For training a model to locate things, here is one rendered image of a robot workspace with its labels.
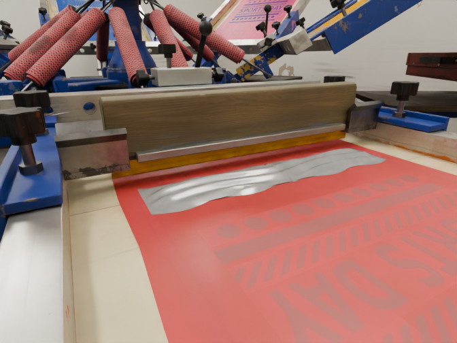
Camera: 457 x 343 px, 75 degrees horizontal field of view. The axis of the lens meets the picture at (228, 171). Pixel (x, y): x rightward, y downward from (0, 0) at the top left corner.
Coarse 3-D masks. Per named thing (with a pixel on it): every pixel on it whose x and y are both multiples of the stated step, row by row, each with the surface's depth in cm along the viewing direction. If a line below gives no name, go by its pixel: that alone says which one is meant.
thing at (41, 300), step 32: (384, 128) 53; (448, 160) 45; (64, 192) 29; (32, 224) 22; (64, 224) 23; (0, 256) 19; (32, 256) 19; (64, 256) 19; (0, 288) 16; (32, 288) 16; (64, 288) 16; (0, 320) 14; (32, 320) 14; (64, 320) 14
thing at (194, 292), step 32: (224, 160) 46; (128, 192) 35; (288, 192) 35; (160, 224) 29; (192, 224) 29; (160, 256) 24; (192, 256) 24; (160, 288) 21; (192, 288) 21; (224, 288) 21; (192, 320) 18; (224, 320) 18; (256, 320) 18
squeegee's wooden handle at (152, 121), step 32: (128, 96) 36; (160, 96) 36; (192, 96) 38; (224, 96) 40; (256, 96) 42; (288, 96) 45; (320, 96) 48; (352, 96) 51; (128, 128) 35; (160, 128) 37; (192, 128) 39; (224, 128) 41; (256, 128) 44; (288, 128) 47
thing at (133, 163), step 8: (304, 136) 50; (312, 136) 51; (320, 136) 52; (256, 144) 46; (264, 144) 47; (272, 144) 48; (208, 152) 43; (216, 152) 43; (224, 152) 44; (136, 160) 38; (160, 160) 40; (168, 160) 40; (176, 160) 41
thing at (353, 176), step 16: (320, 144) 53; (336, 144) 53; (352, 144) 53; (256, 160) 46; (272, 160) 46; (400, 160) 45; (320, 176) 40; (336, 176) 40; (352, 176) 40; (368, 176) 39; (384, 176) 39; (416, 176) 39; (432, 176) 39; (448, 176) 39; (320, 192) 35
